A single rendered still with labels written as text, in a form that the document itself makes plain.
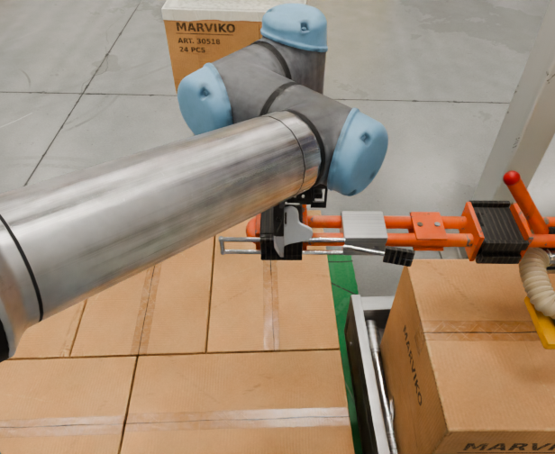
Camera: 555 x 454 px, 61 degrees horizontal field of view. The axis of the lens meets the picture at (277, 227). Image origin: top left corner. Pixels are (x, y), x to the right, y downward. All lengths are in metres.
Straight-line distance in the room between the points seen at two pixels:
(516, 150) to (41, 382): 1.82
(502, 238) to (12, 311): 0.71
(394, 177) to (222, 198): 2.59
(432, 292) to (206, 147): 0.84
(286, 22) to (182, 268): 1.21
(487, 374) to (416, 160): 2.16
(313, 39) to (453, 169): 2.55
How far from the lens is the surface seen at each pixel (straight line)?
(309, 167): 0.39
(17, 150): 3.43
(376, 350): 1.47
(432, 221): 0.82
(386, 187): 2.82
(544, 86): 1.94
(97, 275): 0.29
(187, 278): 1.63
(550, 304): 0.87
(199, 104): 0.49
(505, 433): 1.02
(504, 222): 0.86
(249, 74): 0.50
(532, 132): 2.04
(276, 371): 1.42
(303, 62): 0.56
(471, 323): 1.09
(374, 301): 1.51
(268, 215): 0.78
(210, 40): 2.24
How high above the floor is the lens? 1.80
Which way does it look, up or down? 46 degrees down
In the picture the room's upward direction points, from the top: straight up
